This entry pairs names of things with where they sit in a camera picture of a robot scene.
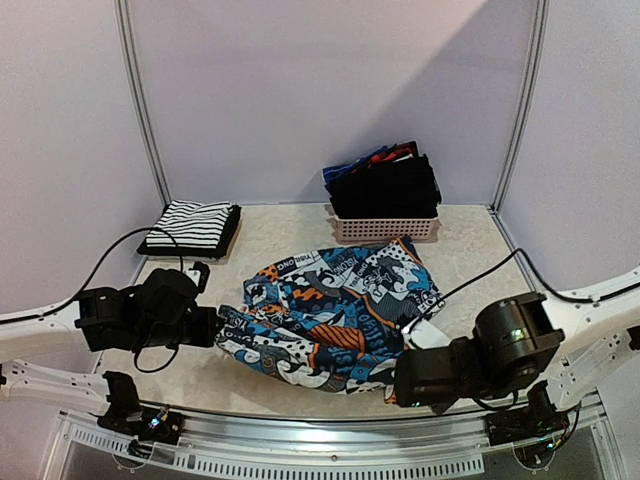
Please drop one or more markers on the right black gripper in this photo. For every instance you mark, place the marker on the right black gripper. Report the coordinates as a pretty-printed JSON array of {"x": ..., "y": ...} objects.
[{"x": 406, "y": 379}]

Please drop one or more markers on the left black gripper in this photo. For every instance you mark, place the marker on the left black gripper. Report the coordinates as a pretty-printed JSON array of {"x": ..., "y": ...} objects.
[{"x": 207, "y": 332}]

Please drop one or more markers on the black white striped tank top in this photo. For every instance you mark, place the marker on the black white striped tank top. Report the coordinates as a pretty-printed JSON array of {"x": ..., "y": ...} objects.
[{"x": 189, "y": 224}]

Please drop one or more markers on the colourful printed clothes pile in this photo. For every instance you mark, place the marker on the colourful printed clothes pile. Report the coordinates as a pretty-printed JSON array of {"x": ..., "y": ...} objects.
[{"x": 332, "y": 320}]

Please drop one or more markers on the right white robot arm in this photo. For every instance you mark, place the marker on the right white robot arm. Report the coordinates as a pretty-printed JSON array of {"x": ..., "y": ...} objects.
[{"x": 563, "y": 344}]

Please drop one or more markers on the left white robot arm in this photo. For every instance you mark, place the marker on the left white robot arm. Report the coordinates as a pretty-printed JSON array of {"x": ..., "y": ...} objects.
[{"x": 160, "y": 312}]

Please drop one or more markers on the pink plastic laundry basket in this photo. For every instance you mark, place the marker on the pink plastic laundry basket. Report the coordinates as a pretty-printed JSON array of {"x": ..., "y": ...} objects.
[{"x": 354, "y": 231}]

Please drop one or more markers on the folded black garment in basket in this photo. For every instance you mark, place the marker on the folded black garment in basket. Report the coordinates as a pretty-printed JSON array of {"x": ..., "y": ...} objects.
[{"x": 405, "y": 189}]

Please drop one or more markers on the blue folded garment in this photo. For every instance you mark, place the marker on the blue folded garment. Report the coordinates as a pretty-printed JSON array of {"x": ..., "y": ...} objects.
[{"x": 332, "y": 173}]

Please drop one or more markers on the red black plaid garment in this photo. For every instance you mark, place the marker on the red black plaid garment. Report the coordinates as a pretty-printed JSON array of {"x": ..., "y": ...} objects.
[{"x": 394, "y": 154}]

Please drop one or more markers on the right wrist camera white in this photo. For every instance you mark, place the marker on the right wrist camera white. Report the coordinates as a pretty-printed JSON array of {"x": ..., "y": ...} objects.
[{"x": 422, "y": 334}]

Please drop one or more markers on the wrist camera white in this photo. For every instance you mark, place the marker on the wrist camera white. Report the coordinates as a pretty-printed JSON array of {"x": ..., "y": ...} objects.
[
  {"x": 422, "y": 334},
  {"x": 199, "y": 273}
]

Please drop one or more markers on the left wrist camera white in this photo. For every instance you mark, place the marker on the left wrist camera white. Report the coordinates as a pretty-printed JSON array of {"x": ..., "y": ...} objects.
[{"x": 199, "y": 273}]

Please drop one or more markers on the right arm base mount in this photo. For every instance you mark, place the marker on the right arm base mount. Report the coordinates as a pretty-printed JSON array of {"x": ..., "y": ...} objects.
[{"x": 538, "y": 419}]

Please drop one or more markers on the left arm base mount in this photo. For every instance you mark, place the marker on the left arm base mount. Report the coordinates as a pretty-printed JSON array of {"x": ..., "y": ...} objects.
[{"x": 145, "y": 426}]

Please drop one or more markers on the aluminium front rail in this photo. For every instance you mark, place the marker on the aluminium front rail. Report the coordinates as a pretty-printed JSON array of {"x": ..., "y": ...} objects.
[{"x": 415, "y": 445}]

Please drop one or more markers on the right aluminium frame post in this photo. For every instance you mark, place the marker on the right aluminium frame post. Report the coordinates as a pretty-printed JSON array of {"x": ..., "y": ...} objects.
[{"x": 526, "y": 96}]

